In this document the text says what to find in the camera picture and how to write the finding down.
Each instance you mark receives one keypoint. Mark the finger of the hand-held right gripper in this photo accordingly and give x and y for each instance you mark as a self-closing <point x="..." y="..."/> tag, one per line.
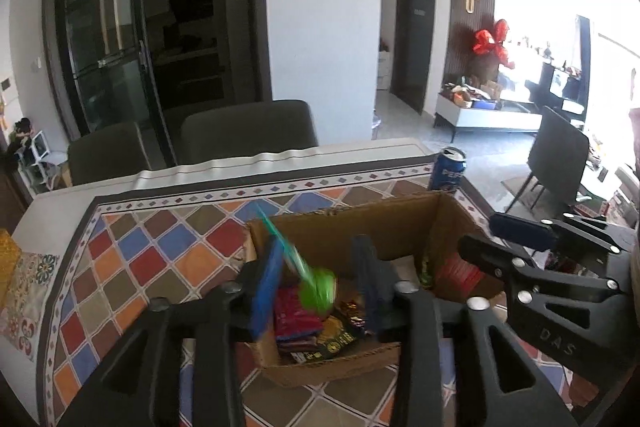
<point x="487" y="254"/>
<point x="520" y="231"/>

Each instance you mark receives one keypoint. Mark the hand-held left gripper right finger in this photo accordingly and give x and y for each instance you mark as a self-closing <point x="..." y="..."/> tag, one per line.
<point x="369" y="287"/>

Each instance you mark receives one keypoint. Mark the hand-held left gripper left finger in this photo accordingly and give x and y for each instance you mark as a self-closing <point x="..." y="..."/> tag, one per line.
<point x="265" y="292"/>

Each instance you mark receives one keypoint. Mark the red gold candy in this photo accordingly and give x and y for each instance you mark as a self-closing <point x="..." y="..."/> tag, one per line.
<point x="350" y="309"/>

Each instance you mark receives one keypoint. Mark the red snack packet with face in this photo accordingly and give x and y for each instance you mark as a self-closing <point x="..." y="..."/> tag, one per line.
<point x="455" y="274"/>

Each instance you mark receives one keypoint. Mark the pink red snack packet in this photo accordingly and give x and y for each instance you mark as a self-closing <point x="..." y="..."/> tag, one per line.
<point x="295" y="317"/>

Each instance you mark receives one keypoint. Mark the brown cardboard box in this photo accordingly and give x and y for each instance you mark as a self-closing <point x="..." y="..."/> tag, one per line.
<point x="460" y="219"/>

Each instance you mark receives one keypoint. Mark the dark yellow snack packet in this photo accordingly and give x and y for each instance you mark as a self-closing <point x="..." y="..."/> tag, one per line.
<point x="335" y="343"/>

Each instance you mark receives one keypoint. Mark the black office chair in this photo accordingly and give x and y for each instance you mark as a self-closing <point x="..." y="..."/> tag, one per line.
<point x="555" y="159"/>

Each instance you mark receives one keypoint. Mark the blue soda can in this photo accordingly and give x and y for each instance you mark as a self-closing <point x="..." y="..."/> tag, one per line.
<point x="447" y="174"/>

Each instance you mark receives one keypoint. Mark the white low cabinet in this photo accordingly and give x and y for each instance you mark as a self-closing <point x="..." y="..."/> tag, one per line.
<point x="487" y="117"/>

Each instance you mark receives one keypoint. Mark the colourful checkered tablecloth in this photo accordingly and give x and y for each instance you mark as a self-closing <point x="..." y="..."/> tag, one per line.
<point x="150" y="247"/>

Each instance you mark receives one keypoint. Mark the black computer monitor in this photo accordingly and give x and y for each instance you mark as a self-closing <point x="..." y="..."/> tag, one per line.
<point x="560" y="83"/>

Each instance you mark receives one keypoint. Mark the grey chair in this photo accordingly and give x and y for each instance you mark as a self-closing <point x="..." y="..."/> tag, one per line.
<point x="247" y="129"/>
<point x="107" y="154"/>

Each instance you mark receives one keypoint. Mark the red balloon decoration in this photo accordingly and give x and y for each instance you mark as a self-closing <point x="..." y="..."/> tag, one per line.
<point x="492" y="39"/>

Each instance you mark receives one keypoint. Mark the dark interior door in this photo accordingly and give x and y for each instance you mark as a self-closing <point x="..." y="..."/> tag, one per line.
<point x="412" y="27"/>

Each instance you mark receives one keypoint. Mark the patterned floral cloth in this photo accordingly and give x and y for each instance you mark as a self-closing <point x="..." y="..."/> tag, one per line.
<point x="25" y="294"/>

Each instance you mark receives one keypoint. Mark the white storage cart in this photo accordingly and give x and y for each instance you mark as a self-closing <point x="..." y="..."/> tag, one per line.
<point x="37" y="157"/>

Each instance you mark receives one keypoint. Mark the dark glass sliding door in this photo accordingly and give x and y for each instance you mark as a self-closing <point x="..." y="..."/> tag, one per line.
<point x="100" y="37"/>

